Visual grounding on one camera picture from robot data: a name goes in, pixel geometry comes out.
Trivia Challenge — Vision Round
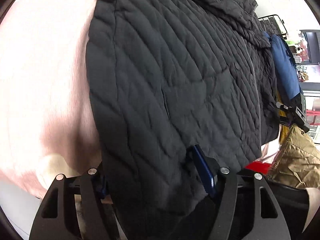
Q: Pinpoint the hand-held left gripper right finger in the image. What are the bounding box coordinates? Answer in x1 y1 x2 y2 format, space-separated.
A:
191 144 292 240

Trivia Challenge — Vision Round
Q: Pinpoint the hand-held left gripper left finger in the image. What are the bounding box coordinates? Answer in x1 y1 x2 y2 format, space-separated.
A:
29 167 118 240

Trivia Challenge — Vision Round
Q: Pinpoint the black quilted jacket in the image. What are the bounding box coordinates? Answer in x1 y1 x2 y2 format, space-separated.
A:
85 0 278 240

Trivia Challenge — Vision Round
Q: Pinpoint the navy blue garment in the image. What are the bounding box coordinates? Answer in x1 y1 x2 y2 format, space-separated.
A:
262 31 304 103

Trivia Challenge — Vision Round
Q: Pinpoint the red box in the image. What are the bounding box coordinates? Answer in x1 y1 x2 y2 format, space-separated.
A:
245 161 272 174

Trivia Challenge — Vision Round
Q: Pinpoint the cluttered shelf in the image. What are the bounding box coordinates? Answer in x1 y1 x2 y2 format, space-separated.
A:
286 29 320 83

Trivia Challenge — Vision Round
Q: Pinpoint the black metal rack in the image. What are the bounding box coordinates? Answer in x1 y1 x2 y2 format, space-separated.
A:
257 14 287 37

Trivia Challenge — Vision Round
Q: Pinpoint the pink polka dot blanket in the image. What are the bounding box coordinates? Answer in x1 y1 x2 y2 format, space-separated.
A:
0 0 105 200

